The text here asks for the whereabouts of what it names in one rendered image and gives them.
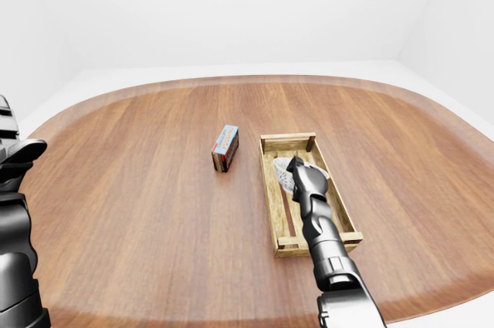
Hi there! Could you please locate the blue brown pudding box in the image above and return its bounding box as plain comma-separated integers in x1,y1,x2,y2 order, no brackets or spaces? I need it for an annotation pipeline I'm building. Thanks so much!
211,123,240,174

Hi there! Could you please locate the wooden slat tray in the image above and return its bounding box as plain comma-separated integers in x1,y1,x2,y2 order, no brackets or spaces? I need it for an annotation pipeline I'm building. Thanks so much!
259,132,364,259

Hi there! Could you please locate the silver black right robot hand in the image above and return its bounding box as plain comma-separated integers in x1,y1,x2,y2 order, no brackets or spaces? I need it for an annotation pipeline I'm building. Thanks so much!
286,155,330,203

